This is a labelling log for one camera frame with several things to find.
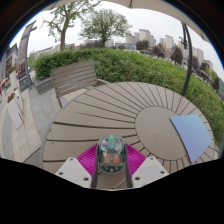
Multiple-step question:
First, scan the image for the dark building with shopfront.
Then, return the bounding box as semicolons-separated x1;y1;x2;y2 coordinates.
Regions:
0;43;20;98

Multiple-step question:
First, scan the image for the round leafy green tree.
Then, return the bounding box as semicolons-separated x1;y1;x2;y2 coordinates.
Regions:
78;7;133;48

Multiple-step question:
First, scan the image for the dark curved parasol pole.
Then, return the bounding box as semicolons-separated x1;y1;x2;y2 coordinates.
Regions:
180;21;194;98

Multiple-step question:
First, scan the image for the blue mouse pad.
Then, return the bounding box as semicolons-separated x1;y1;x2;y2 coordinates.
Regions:
169;114;213;165

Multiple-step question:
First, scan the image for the tall grey sign pillar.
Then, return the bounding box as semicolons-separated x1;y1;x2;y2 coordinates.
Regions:
16;20;38;93

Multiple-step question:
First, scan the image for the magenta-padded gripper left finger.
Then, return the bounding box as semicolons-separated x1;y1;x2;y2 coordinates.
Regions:
54;143;100;189

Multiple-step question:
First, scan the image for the transparent computer mouse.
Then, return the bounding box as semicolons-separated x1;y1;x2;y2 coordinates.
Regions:
97;134;127;175

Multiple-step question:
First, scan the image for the grey slatted wooden chair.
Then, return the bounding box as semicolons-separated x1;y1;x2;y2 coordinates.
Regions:
50;59;111;109

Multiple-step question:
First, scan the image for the white planter with flowers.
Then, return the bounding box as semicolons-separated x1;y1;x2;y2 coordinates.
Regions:
6;91;25;130
6;64;20;91

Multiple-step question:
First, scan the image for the group of high-rise buildings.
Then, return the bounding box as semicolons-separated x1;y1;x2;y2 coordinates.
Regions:
124;28;215;72

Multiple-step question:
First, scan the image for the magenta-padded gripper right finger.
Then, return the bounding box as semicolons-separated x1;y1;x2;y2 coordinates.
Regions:
123;143;170;189

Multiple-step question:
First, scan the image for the bare-trunked sparse tree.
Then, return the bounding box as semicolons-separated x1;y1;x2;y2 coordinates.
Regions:
41;0;101;52

